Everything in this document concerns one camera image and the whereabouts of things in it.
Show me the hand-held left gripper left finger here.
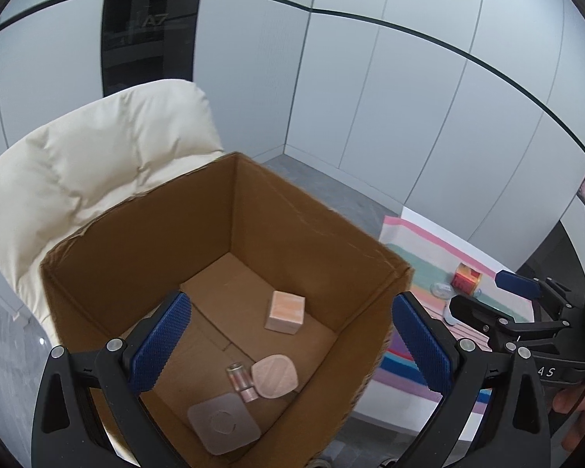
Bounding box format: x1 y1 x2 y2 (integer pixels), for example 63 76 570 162
32 291 193 468

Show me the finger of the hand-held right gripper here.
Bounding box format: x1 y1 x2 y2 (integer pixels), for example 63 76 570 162
495 269 573 310
448 295 518 347

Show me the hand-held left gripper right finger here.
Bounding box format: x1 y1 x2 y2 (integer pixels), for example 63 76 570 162
391 291 551 468

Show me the red and gold can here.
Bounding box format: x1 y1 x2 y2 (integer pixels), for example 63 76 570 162
451 262 479 292

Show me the small pink bottle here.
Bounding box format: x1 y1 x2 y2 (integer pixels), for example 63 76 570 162
227 362 257 403

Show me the clear square plastic container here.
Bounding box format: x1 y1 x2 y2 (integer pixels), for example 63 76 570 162
187 394 261 456

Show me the round wooden lid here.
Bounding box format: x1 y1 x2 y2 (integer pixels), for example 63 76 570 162
250 354 299 399

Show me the small beige carton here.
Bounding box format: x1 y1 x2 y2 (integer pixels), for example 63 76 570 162
264 291 306 335

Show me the brown cardboard box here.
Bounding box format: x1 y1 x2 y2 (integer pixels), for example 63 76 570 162
39 151 415 468

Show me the person's right hand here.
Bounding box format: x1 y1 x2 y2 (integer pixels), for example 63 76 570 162
551 383 585 449

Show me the white table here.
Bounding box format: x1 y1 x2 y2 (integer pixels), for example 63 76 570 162
356 206 557 442

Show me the striped table cloth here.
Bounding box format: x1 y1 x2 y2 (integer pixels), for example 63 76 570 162
365 215 537 417

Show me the cream padded chair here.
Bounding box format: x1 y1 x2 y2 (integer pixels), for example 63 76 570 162
0 79 225 337

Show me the black glass panel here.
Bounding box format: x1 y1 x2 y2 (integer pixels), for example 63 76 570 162
100 0 208 98

